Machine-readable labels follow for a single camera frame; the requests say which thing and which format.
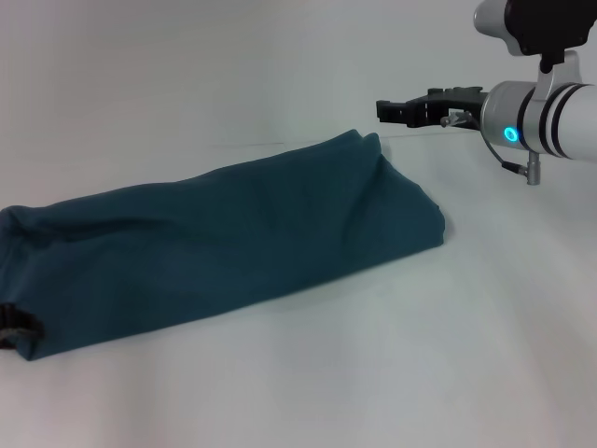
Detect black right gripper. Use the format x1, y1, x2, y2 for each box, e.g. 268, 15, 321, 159
376, 87, 489, 130

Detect teal blue shirt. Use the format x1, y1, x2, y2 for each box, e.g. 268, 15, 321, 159
0, 130, 447, 363

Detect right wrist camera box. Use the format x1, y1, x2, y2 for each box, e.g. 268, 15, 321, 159
473, 0, 597, 71

